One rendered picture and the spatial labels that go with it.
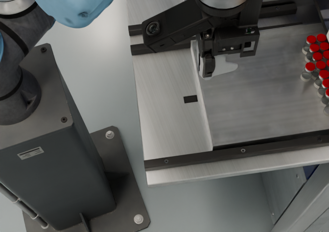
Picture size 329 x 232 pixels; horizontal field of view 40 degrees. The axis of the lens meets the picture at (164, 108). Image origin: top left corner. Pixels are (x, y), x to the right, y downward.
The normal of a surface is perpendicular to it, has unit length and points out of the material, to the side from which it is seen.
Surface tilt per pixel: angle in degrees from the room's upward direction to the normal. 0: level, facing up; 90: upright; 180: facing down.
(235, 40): 90
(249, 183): 0
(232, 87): 0
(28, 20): 88
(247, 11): 90
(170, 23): 28
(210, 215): 0
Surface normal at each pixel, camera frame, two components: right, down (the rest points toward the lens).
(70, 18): -0.54, 0.76
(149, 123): -0.04, -0.46
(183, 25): -0.50, -0.33
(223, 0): -0.05, 0.89
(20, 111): 0.59, 0.50
